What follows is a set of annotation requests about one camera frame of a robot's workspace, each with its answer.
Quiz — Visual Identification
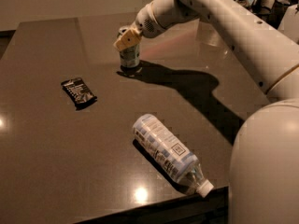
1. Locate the blue label plastic water bottle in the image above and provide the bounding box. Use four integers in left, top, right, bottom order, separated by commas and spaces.
133, 114, 214, 198

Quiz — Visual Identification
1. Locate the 7up soda can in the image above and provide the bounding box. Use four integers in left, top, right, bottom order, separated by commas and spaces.
120, 44, 140, 68

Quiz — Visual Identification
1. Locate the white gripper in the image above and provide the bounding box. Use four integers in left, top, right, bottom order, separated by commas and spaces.
113, 3, 165, 51

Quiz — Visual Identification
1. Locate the black mesh cup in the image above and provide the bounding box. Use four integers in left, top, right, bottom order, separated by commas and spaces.
251, 5, 271, 21

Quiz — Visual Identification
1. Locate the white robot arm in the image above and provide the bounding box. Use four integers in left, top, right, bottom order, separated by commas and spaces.
114, 0, 299, 224

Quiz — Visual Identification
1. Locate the black snack bar wrapper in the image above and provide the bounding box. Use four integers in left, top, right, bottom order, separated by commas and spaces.
61, 77, 97, 109

